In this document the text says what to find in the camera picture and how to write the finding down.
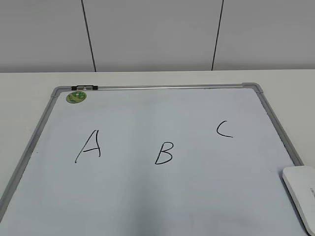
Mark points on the black clip on board frame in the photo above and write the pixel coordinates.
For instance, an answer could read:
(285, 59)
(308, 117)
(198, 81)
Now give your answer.
(84, 87)

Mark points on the white board with grey frame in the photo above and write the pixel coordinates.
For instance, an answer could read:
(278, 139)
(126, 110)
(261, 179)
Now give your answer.
(154, 161)

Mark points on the white board eraser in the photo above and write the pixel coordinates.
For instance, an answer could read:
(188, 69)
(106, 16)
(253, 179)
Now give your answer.
(300, 181)

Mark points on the green round magnet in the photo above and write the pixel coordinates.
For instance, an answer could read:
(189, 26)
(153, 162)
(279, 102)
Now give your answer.
(76, 97)

